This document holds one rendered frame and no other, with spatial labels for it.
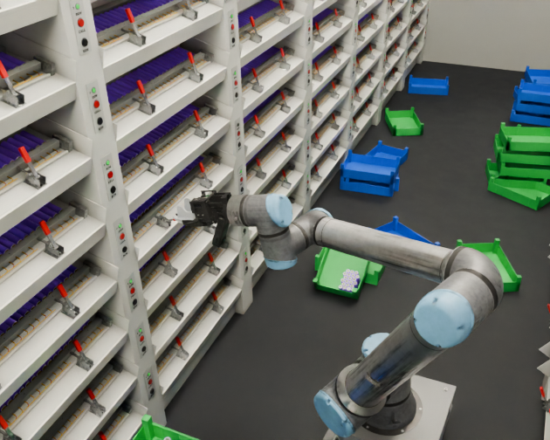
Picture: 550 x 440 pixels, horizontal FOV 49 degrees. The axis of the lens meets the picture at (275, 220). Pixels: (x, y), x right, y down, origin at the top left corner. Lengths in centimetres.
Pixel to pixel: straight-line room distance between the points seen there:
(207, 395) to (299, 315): 55
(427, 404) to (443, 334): 81
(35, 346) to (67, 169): 43
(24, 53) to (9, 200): 34
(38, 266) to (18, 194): 19
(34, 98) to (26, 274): 39
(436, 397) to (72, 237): 126
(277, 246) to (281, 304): 100
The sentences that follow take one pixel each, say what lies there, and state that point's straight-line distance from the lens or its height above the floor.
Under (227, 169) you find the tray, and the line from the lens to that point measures 217.
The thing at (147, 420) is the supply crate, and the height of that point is 48.
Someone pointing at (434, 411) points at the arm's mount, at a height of 15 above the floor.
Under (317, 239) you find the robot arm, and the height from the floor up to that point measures 75.
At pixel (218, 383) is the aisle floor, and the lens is 233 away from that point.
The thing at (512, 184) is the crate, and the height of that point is 2.
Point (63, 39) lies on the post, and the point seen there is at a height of 136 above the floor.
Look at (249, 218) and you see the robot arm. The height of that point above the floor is 84.
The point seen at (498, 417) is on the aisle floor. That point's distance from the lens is 233.
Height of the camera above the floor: 173
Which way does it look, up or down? 33 degrees down
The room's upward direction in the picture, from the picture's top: 1 degrees counter-clockwise
